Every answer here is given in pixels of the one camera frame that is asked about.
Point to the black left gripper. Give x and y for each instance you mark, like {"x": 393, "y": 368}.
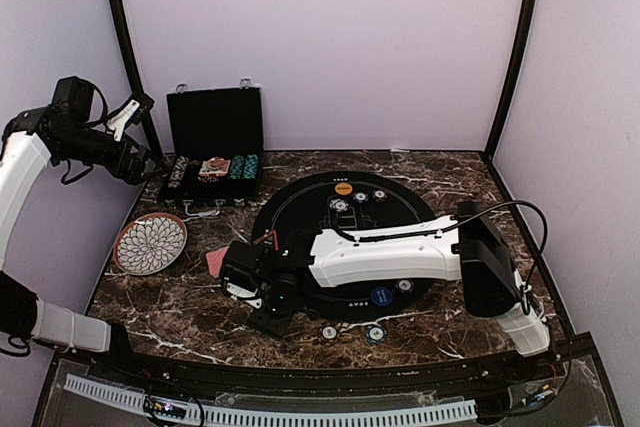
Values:
{"x": 132, "y": 173}

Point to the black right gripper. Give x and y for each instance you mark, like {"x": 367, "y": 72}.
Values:
{"x": 273, "y": 326}

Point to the brown white chip stack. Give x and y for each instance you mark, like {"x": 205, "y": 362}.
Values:
{"x": 328, "y": 334}

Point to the red playing card deck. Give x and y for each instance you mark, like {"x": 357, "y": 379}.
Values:
{"x": 214, "y": 261}

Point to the teal blue chip stack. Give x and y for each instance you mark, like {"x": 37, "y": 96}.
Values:
{"x": 375, "y": 335}

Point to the white blue chip top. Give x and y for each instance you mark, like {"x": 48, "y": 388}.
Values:
{"x": 339, "y": 205}

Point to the red chip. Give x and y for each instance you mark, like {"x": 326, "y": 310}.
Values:
{"x": 380, "y": 195}

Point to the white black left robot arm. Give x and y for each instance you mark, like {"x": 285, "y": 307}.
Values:
{"x": 63, "y": 132}

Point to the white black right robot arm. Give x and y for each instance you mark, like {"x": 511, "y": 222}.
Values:
{"x": 465, "y": 247}

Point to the blue tan chip row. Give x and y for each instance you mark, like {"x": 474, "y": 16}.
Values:
{"x": 178, "y": 171}

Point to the black poker chip case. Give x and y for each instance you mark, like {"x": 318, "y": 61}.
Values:
{"x": 210, "y": 123}

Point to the red dice set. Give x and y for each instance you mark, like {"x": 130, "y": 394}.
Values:
{"x": 208, "y": 179}

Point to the boxed card deck in case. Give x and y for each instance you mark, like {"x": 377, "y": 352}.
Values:
{"x": 214, "y": 167}

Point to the red triangular all-in button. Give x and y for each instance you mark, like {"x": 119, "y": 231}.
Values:
{"x": 268, "y": 240}

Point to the teal chip row left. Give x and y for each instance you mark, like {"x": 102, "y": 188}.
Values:
{"x": 237, "y": 167}

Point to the teal chip row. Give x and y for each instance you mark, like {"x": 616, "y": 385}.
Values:
{"x": 237, "y": 167}
{"x": 251, "y": 167}

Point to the floral ceramic plate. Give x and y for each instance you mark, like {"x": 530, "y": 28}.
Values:
{"x": 150, "y": 244}

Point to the blue small blind button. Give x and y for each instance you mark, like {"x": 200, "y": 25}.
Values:
{"x": 382, "y": 296}

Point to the teal chip row right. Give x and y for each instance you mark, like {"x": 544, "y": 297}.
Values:
{"x": 251, "y": 167}

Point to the round black poker mat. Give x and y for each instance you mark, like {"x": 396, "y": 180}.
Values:
{"x": 301, "y": 210}

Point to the orange big blind button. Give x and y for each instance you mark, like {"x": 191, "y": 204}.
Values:
{"x": 343, "y": 189}

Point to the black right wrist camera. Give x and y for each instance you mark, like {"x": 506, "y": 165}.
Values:
{"x": 238, "y": 270}

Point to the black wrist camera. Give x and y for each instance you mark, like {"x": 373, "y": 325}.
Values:
{"x": 238, "y": 270}
{"x": 76, "y": 95}

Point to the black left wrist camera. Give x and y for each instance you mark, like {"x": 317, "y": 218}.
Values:
{"x": 76, "y": 95}

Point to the white cable duct strip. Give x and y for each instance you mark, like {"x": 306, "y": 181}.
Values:
{"x": 261, "y": 410}

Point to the black left frame post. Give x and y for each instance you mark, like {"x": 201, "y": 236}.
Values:
{"x": 125, "y": 44}

